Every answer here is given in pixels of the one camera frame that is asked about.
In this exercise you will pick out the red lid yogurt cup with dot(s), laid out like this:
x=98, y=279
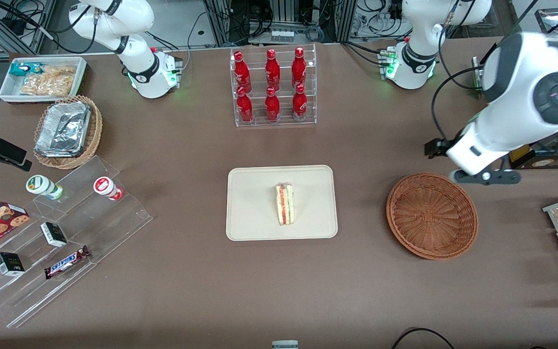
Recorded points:
x=102, y=185

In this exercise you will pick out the red cola bottle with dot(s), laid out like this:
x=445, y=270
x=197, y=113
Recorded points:
x=272, y=106
x=299, y=70
x=272, y=72
x=242, y=75
x=300, y=104
x=244, y=109

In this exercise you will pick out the aluminium equipment rack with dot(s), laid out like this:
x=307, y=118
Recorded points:
x=284, y=9

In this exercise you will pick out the teal snack packet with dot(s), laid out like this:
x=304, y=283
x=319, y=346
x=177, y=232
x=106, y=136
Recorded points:
x=20, y=69

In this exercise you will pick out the white rectangular snack bin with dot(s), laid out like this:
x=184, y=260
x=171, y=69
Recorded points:
x=5, y=93

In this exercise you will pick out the clear acrylic bottle rack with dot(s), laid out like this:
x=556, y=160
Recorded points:
x=258, y=72

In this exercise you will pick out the clear acrylic stepped display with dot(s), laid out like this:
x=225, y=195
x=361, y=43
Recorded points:
x=114, y=228

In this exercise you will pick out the light oval wicker basket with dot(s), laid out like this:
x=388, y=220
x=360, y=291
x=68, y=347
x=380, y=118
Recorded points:
x=93, y=135

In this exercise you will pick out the small grey device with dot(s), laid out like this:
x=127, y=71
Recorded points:
x=285, y=345

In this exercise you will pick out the triangular sandwich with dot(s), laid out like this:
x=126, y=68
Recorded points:
x=284, y=208

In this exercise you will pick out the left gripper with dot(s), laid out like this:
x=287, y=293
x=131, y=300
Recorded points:
x=437, y=147

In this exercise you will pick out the clear bag of crackers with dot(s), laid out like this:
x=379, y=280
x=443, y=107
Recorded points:
x=61, y=71
x=46, y=86

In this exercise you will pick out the brown round wicker basket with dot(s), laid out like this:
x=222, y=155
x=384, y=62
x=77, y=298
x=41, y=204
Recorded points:
x=429, y=218

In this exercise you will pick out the white power strip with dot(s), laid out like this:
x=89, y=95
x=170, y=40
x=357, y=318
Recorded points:
x=283, y=35

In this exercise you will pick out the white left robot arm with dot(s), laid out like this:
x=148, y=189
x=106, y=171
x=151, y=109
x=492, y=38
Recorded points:
x=516, y=72

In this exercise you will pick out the beige rectangular tray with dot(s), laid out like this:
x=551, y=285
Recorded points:
x=250, y=203

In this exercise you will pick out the stack of foil trays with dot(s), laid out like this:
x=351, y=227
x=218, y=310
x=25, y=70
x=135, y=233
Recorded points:
x=61, y=128

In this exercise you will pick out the green lid yogurt cup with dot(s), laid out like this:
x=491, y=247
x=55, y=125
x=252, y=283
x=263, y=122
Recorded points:
x=39, y=184

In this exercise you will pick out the small black box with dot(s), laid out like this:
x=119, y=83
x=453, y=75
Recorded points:
x=8, y=264
x=54, y=234

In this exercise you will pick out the brown Snickers bar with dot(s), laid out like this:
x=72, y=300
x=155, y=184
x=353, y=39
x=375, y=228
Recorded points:
x=66, y=262

